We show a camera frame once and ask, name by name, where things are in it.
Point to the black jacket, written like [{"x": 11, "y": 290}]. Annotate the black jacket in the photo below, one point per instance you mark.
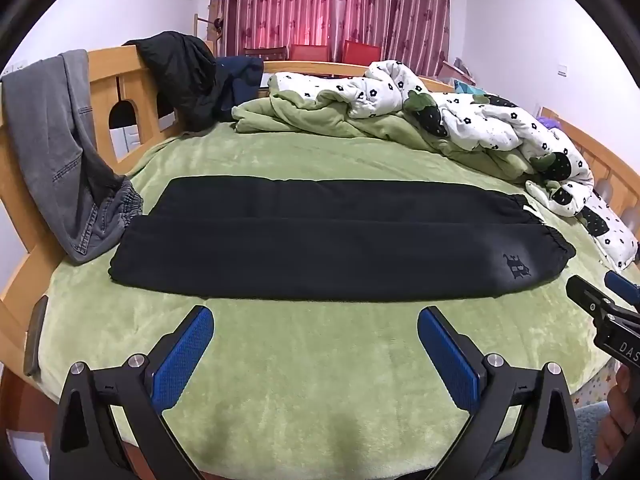
[{"x": 185, "y": 75}]

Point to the black pants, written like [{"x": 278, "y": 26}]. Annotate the black pants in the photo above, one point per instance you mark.
[{"x": 300, "y": 255}]

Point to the white floral quilt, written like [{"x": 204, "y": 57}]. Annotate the white floral quilt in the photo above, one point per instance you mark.
[{"x": 475, "y": 110}]

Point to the navy garment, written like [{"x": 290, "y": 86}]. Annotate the navy garment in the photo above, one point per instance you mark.
[{"x": 242, "y": 77}]

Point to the wooden coat rack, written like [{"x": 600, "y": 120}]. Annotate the wooden coat rack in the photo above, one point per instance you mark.
[{"x": 215, "y": 25}]

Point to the grey jeans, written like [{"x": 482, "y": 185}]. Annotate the grey jeans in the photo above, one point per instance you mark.
[{"x": 55, "y": 135}]

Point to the wooden bed frame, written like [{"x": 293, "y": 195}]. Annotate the wooden bed frame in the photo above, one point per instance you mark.
[{"x": 135, "y": 85}]

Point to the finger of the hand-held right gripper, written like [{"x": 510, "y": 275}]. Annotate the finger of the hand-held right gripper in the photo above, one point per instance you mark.
[
  {"x": 582, "y": 292},
  {"x": 620, "y": 285}
]

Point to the dark wooden chair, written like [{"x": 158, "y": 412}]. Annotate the dark wooden chair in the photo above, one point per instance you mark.
[{"x": 265, "y": 52}]

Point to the red patterned curtain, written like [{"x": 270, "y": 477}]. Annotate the red patterned curtain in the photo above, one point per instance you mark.
[{"x": 300, "y": 5}]

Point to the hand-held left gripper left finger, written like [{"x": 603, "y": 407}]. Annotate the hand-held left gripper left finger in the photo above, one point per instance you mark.
[{"x": 182, "y": 355}]

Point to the person's right hand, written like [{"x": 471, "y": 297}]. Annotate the person's right hand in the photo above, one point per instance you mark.
[{"x": 617, "y": 425}]

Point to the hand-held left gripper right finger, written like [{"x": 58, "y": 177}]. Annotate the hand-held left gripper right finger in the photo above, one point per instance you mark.
[{"x": 447, "y": 360}]

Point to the red chair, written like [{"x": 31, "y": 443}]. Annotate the red chair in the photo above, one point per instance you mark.
[
  {"x": 361, "y": 52},
  {"x": 309, "y": 53}
]

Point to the dark grey flat object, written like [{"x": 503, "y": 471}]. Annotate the dark grey flat object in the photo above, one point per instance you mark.
[{"x": 37, "y": 335}]

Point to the green fleece blanket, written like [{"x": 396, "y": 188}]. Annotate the green fleece blanket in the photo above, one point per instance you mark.
[{"x": 325, "y": 360}]

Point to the white wall switch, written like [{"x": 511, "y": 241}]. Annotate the white wall switch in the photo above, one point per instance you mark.
[{"x": 562, "y": 70}]

